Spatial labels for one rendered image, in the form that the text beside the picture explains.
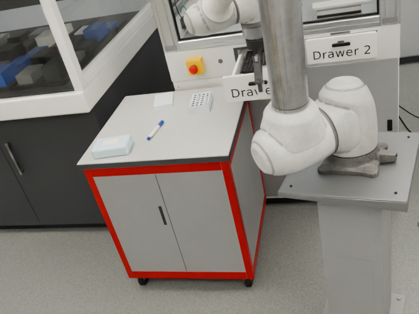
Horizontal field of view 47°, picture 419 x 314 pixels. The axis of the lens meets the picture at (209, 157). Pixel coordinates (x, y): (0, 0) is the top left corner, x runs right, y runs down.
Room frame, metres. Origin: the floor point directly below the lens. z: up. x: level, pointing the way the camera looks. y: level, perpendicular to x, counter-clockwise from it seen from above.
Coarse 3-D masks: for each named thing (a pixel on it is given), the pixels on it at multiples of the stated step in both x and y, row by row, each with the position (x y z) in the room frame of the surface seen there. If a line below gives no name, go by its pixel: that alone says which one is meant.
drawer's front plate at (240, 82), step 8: (224, 80) 1.75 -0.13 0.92; (232, 80) 1.74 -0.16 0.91; (240, 80) 1.73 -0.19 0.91; (248, 80) 1.71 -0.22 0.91; (224, 88) 1.75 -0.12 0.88; (232, 88) 1.74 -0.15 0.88; (240, 88) 1.73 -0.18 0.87; (248, 88) 1.72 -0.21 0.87; (232, 96) 1.74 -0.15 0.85; (240, 96) 1.73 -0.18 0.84; (248, 96) 1.72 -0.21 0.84; (256, 96) 1.71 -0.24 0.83
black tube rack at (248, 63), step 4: (248, 52) 2.02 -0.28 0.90; (252, 52) 2.00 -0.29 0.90; (248, 56) 1.97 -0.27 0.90; (252, 56) 1.96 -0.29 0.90; (244, 60) 1.93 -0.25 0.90; (248, 60) 1.92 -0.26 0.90; (252, 60) 1.91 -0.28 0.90; (244, 64) 1.90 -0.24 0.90; (248, 64) 1.88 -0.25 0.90; (252, 64) 1.87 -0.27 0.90; (244, 68) 1.86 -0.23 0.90; (248, 68) 1.85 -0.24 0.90; (252, 68) 1.84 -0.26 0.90; (252, 72) 1.86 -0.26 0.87
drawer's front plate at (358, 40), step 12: (336, 36) 1.88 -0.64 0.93; (348, 36) 1.86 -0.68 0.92; (360, 36) 1.85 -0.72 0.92; (372, 36) 1.83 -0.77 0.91; (312, 48) 1.91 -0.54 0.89; (324, 48) 1.89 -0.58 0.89; (336, 48) 1.88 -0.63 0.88; (348, 48) 1.86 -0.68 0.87; (360, 48) 1.85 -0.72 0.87; (372, 48) 1.83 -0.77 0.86; (312, 60) 1.91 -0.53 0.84; (324, 60) 1.89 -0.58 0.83; (336, 60) 1.88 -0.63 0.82
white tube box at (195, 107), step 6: (192, 96) 1.93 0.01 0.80; (204, 96) 1.92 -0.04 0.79; (210, 96) 1.90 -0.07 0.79; (192, 102) 1.88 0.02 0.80; (198, 102) 1.86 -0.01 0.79; (210, 102) 1.87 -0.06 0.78; (192, 108) 1.83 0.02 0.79; (198, 108) 1.83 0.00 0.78; (204, 108) 1.82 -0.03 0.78; (210, 108) 1.84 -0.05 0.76; (192, 114) 1.83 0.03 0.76
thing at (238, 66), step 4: (240, 52) 2.05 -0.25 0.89; (244, 52) 2.07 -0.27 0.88; (240, 56) 2.01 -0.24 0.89; (244, 56) 2.07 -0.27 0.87; (240, 60) 1.98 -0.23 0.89; (236, 64) 1.93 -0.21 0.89; (240, 64) 1.97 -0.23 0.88; (236, 68) 1.89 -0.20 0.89; (240, 68) 1.96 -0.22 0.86; (236, 72) 1.87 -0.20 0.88; (240, 72) 1.94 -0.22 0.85
